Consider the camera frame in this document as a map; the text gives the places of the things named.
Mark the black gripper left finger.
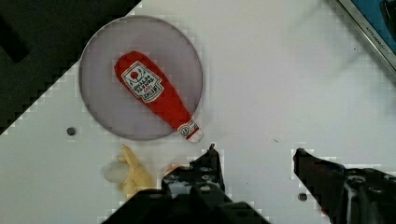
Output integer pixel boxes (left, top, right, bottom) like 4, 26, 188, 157
162, 144, 225, 197

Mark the round grey plate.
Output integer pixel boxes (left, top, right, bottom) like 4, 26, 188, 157
78, 15, 204, 141

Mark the black steel toaster oven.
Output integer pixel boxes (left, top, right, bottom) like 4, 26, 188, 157
336, 0, 396, 71

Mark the red plush ketchup bottle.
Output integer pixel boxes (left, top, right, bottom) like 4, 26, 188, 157
114, 51, 204, 144

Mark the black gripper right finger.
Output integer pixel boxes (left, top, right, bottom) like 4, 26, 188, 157
293, 148, 347, 218

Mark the yellow plush fries toy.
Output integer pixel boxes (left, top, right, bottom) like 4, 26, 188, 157
104, 145, 155, 200

